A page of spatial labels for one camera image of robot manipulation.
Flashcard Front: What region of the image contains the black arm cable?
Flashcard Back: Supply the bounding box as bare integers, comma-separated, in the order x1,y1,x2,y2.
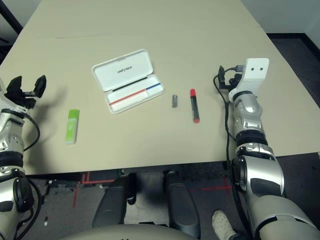
21,112,42,151
213,64,253,233

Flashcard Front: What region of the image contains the black marker with red cap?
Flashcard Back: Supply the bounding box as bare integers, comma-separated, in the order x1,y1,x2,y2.
189,88,201,124

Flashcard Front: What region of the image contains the beige robot torso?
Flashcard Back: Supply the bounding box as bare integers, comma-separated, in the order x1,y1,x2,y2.
63,223,198,240

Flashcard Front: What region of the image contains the white perforated shoe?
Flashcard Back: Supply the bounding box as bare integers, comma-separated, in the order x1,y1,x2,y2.
211,209,237,240

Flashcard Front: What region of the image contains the dark grey robot right leg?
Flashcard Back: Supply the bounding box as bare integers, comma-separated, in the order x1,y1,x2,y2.
162,171,201,238

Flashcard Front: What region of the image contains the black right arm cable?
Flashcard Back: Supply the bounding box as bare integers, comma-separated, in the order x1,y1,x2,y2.
213,64,253,233

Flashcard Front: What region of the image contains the white plastic pencil case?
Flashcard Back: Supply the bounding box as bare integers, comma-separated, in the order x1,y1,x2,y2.
91,48,166,115

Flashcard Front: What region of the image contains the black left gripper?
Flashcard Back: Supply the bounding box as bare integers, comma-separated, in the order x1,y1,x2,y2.
6,74,48,110

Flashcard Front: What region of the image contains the dark grey robot left leg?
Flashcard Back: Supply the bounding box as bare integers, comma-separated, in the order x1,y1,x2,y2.
91,172,137,230

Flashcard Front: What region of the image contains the dark grey robot leg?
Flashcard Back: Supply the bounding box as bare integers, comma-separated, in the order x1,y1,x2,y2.
91,172,137,230
162,171,201,238

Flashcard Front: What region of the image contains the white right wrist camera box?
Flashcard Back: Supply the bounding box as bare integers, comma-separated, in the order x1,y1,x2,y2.
228,57,270,101

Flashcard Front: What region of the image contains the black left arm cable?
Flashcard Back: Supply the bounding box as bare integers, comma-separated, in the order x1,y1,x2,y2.
21,112,42,151

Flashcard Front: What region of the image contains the green stationery pack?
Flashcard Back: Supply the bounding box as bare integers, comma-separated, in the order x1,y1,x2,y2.
64,109,81,145

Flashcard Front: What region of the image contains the black metal frame leg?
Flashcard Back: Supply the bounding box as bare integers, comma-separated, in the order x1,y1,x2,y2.
0,0,25,33

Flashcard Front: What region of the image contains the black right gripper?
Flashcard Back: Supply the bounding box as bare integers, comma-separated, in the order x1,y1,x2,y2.
216,64,243,90

